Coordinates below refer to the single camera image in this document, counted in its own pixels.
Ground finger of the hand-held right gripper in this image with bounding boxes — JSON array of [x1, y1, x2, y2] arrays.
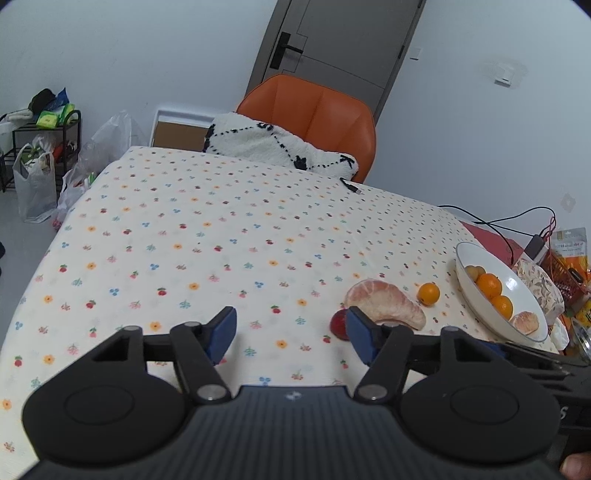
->
[[481, 340, 571, 377]]

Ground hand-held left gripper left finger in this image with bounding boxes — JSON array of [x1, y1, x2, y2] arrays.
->
[[69, 306, 238, 406]]

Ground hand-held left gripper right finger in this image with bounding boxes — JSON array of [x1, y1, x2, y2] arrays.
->
[[346, 305, 511, 405]]

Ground small red fruit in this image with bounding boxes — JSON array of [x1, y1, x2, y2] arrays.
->
[[329, 309, 352, 342]]

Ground wide peeled pomelo segment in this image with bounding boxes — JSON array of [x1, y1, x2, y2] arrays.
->
[[510, 311, 540, 336]]

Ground curved peeled pomelo segment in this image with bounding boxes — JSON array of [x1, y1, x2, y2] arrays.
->
[[344, 279, 427, 331]]

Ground medium round orange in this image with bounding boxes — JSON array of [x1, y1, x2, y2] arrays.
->
[[490, 295, 515, 320]]

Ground white bowl with blue rim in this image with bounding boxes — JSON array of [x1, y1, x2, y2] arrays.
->
[[455, 241, 550, 343]]

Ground large orange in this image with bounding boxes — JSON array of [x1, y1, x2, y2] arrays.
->
[[476, 272, 503, 299]]

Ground person's right hand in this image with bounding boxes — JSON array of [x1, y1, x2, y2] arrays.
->
[[560, 453, 591, 480]]

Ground white tissue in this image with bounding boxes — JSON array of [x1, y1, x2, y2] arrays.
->
[[549, 318, 571, 352]]

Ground steel bowl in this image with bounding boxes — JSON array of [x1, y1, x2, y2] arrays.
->
[[571, 316, 591, 361]]

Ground floral tissue box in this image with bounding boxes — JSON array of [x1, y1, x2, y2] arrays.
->
[[511, 257, 567, 324]]

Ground tiny tangerine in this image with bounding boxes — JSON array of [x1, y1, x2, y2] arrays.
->
[[417, 282, 441, 306]]

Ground red plastic basket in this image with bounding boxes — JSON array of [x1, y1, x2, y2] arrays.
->
[[540, 251, 591, 302]]

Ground black charger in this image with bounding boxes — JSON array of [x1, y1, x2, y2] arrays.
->
[[523, 234, 548, 260]]

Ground orange snack packet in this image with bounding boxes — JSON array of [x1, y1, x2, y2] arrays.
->
[[551, 226, 590, 271]]

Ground red mat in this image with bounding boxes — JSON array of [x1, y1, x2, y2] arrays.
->
[[459, 220, 527, 267]]

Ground white pillow with black pattern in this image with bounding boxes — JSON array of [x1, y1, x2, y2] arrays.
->
[[202, 112, 359, 175]]

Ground white framed board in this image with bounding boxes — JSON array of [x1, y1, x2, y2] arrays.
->
[[150, 108, 216, 152]]

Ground plastic bag with red print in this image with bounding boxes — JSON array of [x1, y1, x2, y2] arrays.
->
[[56, 168, 100, 230]]

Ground clear plastic bag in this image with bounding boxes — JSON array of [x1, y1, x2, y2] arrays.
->
[[76, 110, 133, 177]]

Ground orange chair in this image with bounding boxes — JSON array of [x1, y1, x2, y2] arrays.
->
[[236, 74, 378, 184]]

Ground white plastic bag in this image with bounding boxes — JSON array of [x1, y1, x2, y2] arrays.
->
[[12, 136, 57, 224]]

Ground black metal rack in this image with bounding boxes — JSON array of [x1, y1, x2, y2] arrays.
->
[[0, 110, 83, 193]]

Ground green packets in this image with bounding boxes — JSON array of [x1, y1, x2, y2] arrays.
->
[[35, 103, 77, 129]]

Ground grey door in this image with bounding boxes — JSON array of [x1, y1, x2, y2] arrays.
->
[[244, 0, 428, 121]]

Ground black cap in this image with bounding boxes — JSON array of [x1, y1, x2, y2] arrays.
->
[[28, 88, 57, 114]]

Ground white cloth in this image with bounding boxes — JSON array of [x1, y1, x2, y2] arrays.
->
[[0, 108, 38, 124]]

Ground black cable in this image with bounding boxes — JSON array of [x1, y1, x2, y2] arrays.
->
[[436, 205, 557, 267]]

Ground white light switch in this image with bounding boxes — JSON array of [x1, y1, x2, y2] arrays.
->
[[493, 62, 517, 86]]

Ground black door handle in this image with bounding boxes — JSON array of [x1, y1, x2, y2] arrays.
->
[[271, 32, 305, 71]]

